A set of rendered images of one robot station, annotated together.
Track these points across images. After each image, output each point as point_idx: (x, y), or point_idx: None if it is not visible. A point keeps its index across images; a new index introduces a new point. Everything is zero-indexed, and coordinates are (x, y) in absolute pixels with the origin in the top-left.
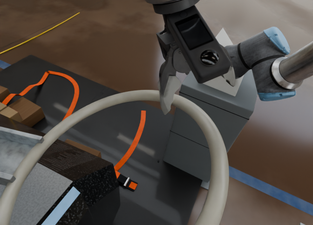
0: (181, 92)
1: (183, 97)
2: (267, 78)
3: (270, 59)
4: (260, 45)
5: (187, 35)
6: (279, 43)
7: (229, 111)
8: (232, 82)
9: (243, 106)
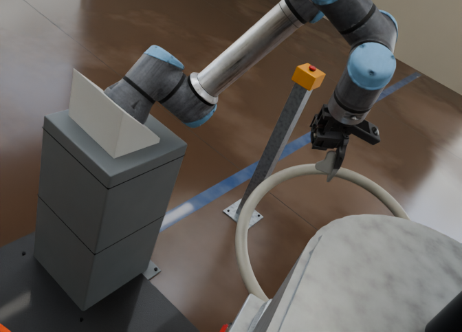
0: (112, 187)
1: (289, 168)
2: (196, 104)
3: (183, 84)
4: (163, 74)
5: (363, 127)
6: (179, 62)
7: (168, 161)
8: None
9: (178, 146)
